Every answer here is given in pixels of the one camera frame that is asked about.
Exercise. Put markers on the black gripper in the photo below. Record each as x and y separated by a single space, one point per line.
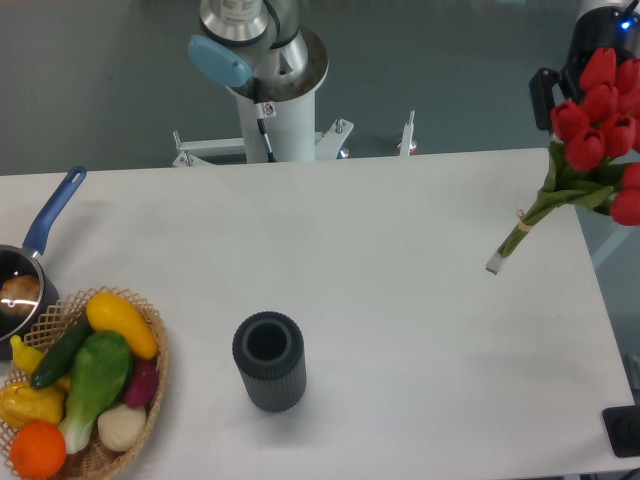
599 24

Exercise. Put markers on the red tulip bouquet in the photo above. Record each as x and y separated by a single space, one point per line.
587 137

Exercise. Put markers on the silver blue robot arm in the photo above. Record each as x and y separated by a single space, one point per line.
273 65

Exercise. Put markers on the black device at edge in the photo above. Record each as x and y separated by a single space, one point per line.
622 426

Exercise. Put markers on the dark grey ribbed vase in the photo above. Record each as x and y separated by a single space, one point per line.
269 352

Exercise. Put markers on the yellow squash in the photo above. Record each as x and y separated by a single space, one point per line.
107 311

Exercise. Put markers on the purple radish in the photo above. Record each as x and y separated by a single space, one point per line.
142 385

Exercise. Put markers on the green bok choy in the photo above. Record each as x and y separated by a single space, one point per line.
98 374

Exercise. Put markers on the white garlic bulb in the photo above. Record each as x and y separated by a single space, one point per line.
120 427

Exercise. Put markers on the green cucumber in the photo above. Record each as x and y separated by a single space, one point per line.
58 361

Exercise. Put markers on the brown bread roll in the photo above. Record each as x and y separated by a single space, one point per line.
20 295

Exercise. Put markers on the yellow banana pepper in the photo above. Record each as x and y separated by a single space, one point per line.
27 358

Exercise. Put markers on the yellow pumpkin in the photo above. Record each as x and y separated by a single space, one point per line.
22 405

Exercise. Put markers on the orange fruit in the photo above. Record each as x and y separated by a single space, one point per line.
38 451

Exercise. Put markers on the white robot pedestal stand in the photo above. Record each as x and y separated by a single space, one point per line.
271 131

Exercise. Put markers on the blue handled saucepan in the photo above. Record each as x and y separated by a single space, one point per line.
25 259

